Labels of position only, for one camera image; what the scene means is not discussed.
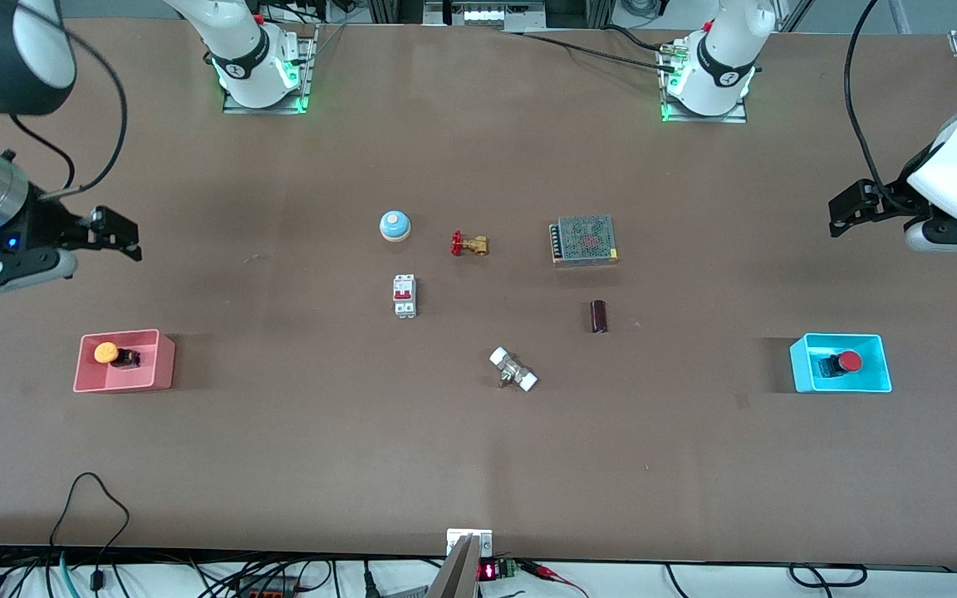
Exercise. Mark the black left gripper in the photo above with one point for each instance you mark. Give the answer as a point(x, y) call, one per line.
point(891, 202)

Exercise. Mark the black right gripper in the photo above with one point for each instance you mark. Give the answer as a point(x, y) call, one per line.
point(45, 229)

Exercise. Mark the yellow push button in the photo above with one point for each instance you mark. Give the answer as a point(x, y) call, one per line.
point(107, 353)

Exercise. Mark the red push button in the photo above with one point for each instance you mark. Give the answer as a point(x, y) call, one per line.
point(848, 362)

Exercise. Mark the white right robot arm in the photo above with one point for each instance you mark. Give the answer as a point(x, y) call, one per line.
point(246, 75)

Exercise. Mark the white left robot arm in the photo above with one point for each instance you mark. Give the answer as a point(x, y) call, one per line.
point(719, 83)

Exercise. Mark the pink plastic box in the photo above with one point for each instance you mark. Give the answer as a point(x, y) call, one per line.
point(150, 374)

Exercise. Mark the cyan plastic box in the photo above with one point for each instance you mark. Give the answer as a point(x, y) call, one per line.
point(802, 370)

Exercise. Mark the metal mesh power supply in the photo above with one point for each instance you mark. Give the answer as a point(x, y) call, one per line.
point(585, 241)

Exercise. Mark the blue service bell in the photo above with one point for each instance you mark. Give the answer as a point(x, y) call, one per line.
point(395, 225)

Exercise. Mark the dark brown cylindrical capacitor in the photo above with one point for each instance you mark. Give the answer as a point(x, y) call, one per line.
point(599, 316)

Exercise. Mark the white circuit breaker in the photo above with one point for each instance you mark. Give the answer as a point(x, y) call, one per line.
point(404, 296)

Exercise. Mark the metal fitting white ends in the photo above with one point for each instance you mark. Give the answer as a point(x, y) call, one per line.
point(513, 370)

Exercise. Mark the red clip lead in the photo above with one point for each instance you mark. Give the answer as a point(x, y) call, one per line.
point(557, 575)

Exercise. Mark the red digit display module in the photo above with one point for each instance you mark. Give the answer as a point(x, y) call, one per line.
point(488, 571)

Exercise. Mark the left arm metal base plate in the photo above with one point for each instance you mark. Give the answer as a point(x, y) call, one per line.
point(736, 118)

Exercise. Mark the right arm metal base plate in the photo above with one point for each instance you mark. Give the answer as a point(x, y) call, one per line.
point(306, 75)

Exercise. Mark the small metal bracket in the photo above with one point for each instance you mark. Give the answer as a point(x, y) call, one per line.
point(469, 538)

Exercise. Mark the grey metal camera strut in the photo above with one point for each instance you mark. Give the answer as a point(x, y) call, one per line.
point(453, 577)

